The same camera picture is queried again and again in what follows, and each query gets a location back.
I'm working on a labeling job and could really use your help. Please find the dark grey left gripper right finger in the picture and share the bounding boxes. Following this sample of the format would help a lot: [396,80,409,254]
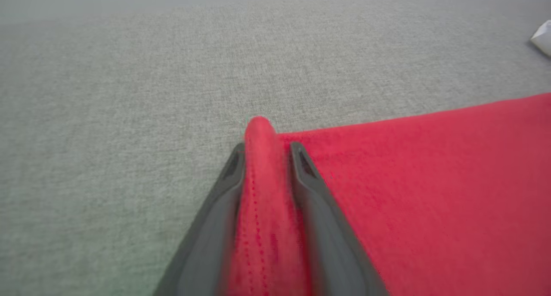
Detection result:
[289,141,390,296]

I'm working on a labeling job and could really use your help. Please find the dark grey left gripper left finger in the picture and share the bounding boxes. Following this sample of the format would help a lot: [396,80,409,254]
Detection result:
[153,143,246,296]

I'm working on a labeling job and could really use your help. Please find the red white basketball jersey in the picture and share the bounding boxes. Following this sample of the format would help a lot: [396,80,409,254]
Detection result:
[222,92,551,296]

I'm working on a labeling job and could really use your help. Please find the red shorts with white trim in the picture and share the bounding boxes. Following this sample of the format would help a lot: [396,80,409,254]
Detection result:
[529,19,551,58]

